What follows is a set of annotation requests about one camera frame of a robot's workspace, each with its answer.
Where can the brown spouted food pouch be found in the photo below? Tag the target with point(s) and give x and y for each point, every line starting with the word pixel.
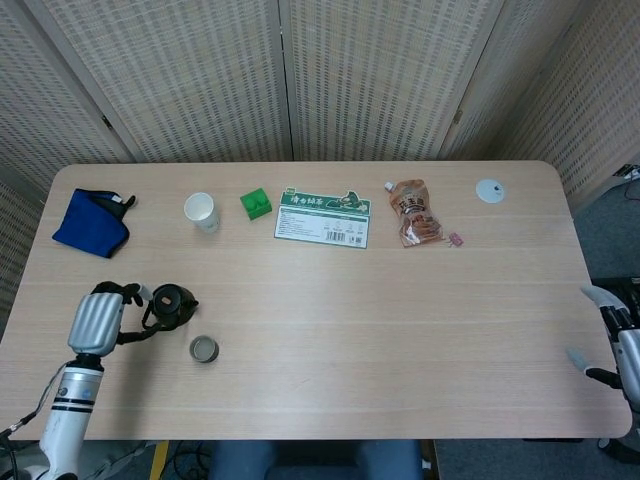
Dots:
pixel 415 215

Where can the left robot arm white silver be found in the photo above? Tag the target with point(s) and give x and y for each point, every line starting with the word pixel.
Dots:
pixel 75 395

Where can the small grey tea cup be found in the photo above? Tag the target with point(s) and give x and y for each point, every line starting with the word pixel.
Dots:
pixel 204 350

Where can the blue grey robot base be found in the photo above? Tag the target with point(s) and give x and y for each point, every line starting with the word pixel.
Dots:
pixel 310 462

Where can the green building block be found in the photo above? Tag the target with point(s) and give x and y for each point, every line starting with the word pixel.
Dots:
pixel 256 204

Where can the white round grommet cover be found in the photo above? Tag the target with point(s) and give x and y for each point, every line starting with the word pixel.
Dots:
pixel 490 191

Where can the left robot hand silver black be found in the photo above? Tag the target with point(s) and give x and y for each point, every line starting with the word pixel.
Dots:
pixel 95 325

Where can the white table foot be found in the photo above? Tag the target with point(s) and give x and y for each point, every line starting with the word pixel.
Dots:
pixel 605 443

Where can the white power strip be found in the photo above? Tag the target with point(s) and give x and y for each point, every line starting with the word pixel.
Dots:
pixel 629 172

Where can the black teapot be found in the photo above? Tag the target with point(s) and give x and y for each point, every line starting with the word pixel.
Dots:
pixel 172 305

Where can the white paper cup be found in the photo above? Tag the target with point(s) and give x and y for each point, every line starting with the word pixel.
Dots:
pixel 200 210

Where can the blue black cloth pouch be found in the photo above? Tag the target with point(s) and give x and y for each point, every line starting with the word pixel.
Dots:
pixel 87 225

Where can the green white tea card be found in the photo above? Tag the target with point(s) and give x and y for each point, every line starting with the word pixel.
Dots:
pixel 320 225

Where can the woven folding screen panel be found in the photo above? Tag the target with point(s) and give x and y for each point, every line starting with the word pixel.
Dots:
pixel 45 100
pixel 380 75
pixel 600 100
pixel 190 75
pixel 500 75

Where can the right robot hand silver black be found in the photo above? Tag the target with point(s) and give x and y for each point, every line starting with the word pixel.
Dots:
pixel 630 355

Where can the pink binder clip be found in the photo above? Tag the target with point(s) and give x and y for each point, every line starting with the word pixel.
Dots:
pixel 454 240

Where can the metal screen hinge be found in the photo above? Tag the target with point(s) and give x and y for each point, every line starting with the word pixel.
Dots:
pixel 457 118
pixel 106 122

